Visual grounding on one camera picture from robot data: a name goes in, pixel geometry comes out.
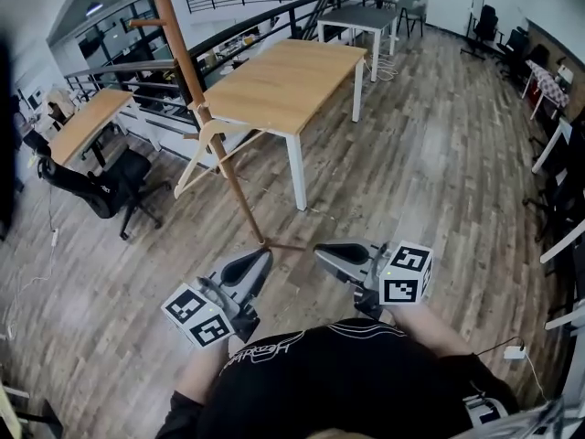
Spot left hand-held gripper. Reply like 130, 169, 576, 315
160, 248, 274, 350

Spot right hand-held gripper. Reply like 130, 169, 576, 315
314, 238, 434, 322

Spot light wooden clothes hanger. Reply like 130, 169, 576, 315
173, 101, 271, 200

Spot brown wooden coat rack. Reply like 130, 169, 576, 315
128, 0, 313, 252

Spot person's left forearm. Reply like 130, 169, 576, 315
175, 336, 235, 406

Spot person's right forearm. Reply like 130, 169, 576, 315
391, 305, 477, 361

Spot person's black printed shirt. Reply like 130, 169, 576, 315
154, 317, 520, 439

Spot black mesh office chair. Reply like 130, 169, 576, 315
35, 145, 173, 241

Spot large wooden table white legs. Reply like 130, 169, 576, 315
202, 38, 369, 212

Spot small wooden desk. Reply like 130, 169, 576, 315
47, 88, 162, 169

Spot black metal railing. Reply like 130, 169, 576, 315
63, 0, 380, 130

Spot grey table white legs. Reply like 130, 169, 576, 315
315, 5, 400, 83

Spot black stool chair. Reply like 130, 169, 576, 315
396, 0, 427, 38

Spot beige jacket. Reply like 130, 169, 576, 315
44, 87, 78, 125

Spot table with checked cloth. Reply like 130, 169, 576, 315
520, 59, 572, 122

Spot black adapter cable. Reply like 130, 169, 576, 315
474, 336, 526, 357

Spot coiled white cables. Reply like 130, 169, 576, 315
373, 38, 399, 82

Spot white floor cable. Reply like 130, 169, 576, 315
2, 185, 59, 342

